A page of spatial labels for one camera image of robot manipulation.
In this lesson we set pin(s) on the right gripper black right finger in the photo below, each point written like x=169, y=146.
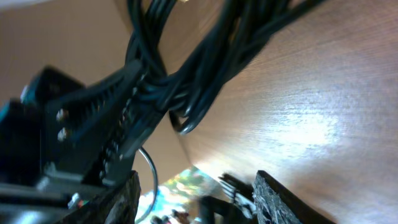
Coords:
x=275, y=204

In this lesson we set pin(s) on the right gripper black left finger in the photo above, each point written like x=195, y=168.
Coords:
x=116, y=206

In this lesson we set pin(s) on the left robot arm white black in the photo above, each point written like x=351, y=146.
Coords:
x=28, y=195

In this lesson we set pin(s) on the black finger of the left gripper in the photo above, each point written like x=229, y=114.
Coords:
x=128, y=136
x=87, y=132

